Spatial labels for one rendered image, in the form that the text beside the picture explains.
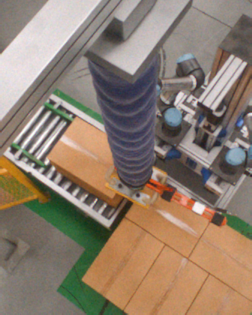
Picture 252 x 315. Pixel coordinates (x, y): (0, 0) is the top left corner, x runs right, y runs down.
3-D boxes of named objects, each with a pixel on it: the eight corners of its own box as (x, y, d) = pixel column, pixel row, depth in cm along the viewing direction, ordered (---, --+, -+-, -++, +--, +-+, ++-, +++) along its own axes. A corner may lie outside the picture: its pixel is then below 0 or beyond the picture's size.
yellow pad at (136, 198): (104, 186, 274) (103, 184, 270) (112, 174, 277) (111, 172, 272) (147, 210, 267) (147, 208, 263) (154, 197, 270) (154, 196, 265)
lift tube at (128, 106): (104, 162, 225) (57, 25, 107) (127, 130, 231) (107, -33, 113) (139, 184, 219) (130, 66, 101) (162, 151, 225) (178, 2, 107)
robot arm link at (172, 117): (168, 133, 278) (169, 125, 265) (160, 117, 282) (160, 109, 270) (184, 126, 279) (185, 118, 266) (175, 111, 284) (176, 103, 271)
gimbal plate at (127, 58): (44, 34, 109) (40, 22, 104) (106, -38, 116) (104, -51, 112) (133, 85, 102) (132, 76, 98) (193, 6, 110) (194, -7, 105)
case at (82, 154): (57, 172, 334) (46, 157, 297) (84, 134, 344) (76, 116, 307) (116, 209, 321) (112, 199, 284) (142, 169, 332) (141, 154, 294)
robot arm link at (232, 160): (223, 151, 272) (227, 145, 259) (243, 153, 271) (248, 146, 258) (223, 168, 268) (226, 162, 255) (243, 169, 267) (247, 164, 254)
